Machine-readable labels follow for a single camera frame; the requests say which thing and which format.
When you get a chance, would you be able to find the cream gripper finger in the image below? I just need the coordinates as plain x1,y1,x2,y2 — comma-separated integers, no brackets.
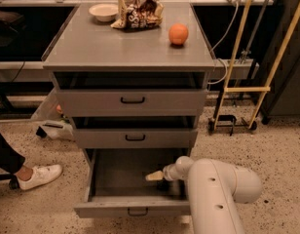
145,171,164,181

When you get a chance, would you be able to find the black rxbar chocolate bar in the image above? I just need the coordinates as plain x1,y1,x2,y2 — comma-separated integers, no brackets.
157,180,169,191

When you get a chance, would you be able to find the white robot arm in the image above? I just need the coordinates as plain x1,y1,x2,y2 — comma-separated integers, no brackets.
145,156,262,234

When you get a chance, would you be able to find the grey bottom drawer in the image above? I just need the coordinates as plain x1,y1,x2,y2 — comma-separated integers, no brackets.
74,148,190,218

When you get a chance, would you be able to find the grey drawer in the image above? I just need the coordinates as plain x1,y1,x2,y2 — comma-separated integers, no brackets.
74,148,190,218
73,129,198,149
56,90,206,117

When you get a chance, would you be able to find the grey middle drawer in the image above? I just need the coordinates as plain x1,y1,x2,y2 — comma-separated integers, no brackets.
73,129,198,149

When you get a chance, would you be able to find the grey drawer cabinet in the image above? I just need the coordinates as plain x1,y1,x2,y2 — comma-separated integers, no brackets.
41,2,216,168

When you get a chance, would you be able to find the grey top drawer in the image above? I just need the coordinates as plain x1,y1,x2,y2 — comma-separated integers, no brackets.
56,90,206,117

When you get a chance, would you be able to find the yellow hand truck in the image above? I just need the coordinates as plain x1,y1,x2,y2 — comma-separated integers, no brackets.
208,0,300,133

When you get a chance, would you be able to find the clear plastic bag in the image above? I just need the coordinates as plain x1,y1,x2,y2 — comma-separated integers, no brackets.
31,90,74,140

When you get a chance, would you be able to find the white sneaker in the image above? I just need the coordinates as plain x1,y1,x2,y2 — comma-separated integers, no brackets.
18,165,63,190

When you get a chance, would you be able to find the orange fruit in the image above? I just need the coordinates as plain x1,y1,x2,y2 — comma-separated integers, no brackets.
169,23,189,46

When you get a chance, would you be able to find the black trouser leg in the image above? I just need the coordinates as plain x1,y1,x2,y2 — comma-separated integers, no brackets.
0,133,25,174

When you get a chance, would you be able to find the brown chip bag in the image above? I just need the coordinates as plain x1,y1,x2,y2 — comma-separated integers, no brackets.
111,0,164,30

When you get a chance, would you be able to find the white bowl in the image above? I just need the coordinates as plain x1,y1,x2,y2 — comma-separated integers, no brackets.
89,4,118,22

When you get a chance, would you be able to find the white cable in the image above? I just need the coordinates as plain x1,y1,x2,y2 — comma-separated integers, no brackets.
206,2,240,86

